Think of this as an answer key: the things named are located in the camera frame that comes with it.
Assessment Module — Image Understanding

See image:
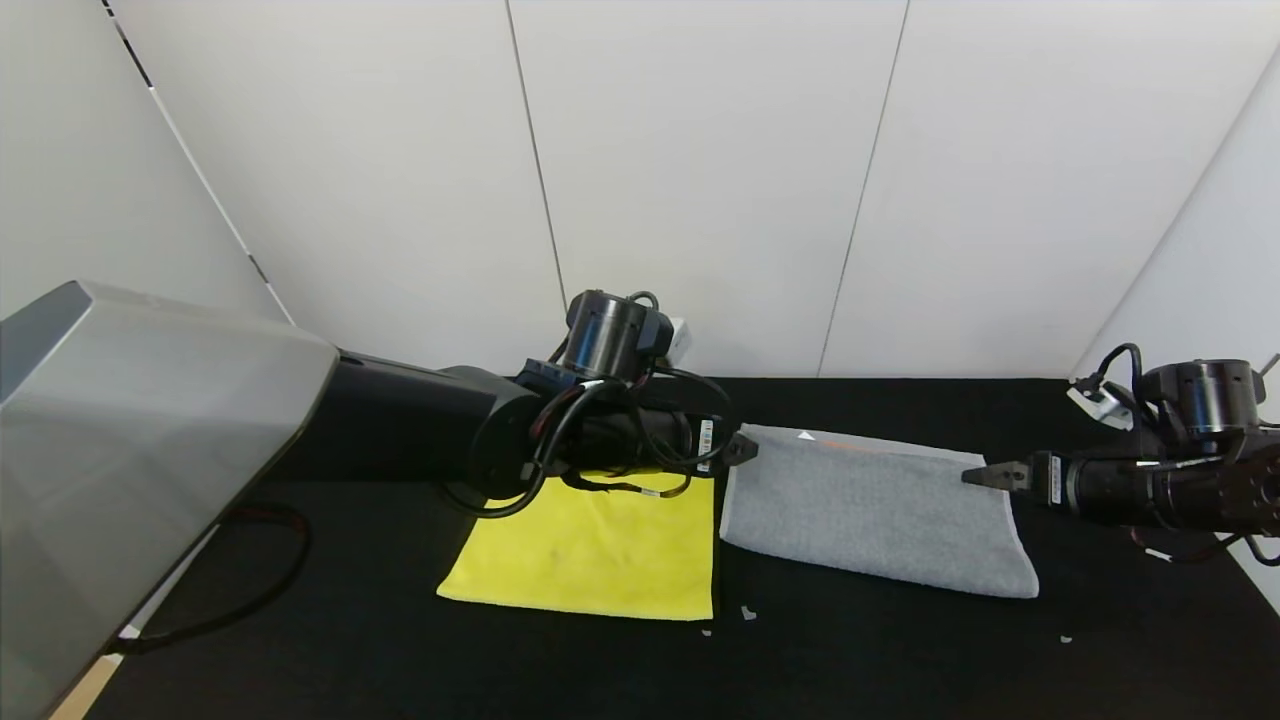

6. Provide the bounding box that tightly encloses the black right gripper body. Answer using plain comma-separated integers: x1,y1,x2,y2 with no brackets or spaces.
1028,449,1153,526

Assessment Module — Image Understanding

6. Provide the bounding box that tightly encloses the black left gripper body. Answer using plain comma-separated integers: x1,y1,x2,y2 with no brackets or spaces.
640,406,725,478

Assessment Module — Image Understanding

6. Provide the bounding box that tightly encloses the grey towel with orange marks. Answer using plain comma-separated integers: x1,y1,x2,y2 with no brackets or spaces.
720,424,1040,600

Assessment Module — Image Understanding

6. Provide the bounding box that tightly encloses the yellow towel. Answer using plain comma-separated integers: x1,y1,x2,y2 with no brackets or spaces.
437,468,717,622

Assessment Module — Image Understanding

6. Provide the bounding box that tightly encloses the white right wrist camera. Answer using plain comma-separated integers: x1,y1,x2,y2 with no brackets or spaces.
1067,380,1137,432

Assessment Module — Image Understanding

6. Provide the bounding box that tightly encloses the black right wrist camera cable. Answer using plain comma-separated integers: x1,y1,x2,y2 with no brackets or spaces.
1084,342,1147,403

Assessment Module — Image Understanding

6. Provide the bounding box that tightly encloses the black left arm cable bundle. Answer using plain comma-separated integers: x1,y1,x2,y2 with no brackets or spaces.
438,290,733,521

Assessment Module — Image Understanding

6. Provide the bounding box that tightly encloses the hanging black red cable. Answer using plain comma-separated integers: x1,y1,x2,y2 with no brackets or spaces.
104,500,313,657

